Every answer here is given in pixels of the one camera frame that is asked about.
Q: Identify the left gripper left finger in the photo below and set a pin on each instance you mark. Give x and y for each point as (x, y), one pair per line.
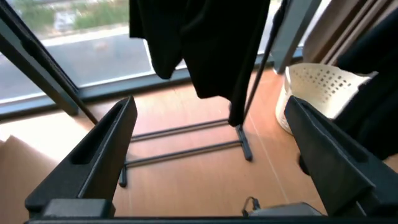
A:
(93, 155)

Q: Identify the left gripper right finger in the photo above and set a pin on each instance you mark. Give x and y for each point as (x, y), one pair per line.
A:
(335, 161)

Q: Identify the black shirt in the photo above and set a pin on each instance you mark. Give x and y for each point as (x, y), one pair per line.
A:
(373, 109)

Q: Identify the black trousers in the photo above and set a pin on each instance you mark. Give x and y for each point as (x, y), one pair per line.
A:
(211, 46)

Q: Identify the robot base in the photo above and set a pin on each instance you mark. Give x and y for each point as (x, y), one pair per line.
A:
(286, 210)

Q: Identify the white laundry basket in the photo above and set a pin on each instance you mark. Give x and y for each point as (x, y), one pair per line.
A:
(317, 87)

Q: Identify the black clothes rack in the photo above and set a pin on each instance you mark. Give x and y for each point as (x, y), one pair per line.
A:
(245, 144)

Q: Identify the window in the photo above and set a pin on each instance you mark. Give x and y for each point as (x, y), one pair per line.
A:
(93, 56)

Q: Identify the beige curtain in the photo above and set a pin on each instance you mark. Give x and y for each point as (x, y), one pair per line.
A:
(335, 31)

